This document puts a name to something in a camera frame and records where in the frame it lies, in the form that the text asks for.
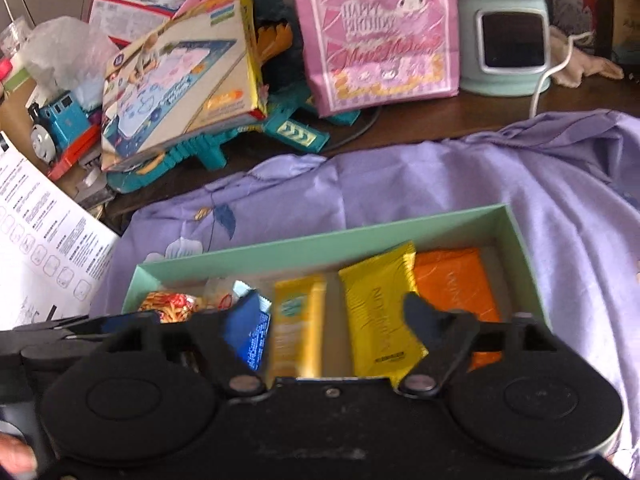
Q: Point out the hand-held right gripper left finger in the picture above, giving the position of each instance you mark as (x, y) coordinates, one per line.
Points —
(215, 350)

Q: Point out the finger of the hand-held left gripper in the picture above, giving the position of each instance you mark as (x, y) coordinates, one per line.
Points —
(75, 332)

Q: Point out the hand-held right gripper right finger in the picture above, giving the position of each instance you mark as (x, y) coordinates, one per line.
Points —
(420, 317)

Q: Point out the yellow square snack packet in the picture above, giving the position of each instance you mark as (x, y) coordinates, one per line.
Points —
(380, 310)

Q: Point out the blue snack packet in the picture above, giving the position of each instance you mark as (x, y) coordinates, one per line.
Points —
(252, 332)

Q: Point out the orange square snack packet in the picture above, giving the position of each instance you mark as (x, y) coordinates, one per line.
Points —
(460, 280)

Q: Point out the red yellow noodle snack packet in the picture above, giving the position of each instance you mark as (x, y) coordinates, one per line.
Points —
(167, 306)

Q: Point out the yellow-green long packet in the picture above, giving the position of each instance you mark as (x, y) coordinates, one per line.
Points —
(297, 325)

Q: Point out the mint green cardboard box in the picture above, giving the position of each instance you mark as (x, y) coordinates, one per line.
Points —
(300, 255)

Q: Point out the person's left hand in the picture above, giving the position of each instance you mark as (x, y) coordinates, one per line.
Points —
(15, 455)

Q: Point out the white printed instruction sheet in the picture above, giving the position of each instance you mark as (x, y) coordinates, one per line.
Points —
(45, 240)

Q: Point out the purple floral cloth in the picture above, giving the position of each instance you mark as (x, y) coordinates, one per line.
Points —
(450, 175)

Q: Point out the blue toy train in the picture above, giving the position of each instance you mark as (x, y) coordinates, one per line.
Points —
(62, 125)

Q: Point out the teal plastic toy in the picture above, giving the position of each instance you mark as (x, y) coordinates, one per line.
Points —
(295, 130)

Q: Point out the drawing mat toy box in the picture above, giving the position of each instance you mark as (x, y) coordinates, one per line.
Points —
(185, 80)

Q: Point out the crumpled clear plastic bag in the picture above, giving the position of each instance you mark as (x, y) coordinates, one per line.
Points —
(65, 50)

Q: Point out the pink gift bag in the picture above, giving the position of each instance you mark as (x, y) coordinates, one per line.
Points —
(380, 35)

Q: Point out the mint green appliance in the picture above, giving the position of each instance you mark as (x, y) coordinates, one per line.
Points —
(505, 35)

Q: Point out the beige toy hand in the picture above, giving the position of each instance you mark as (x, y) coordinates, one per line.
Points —
(585, 65)

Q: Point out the white red cardboard box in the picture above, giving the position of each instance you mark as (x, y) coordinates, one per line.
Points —
(130, 10)

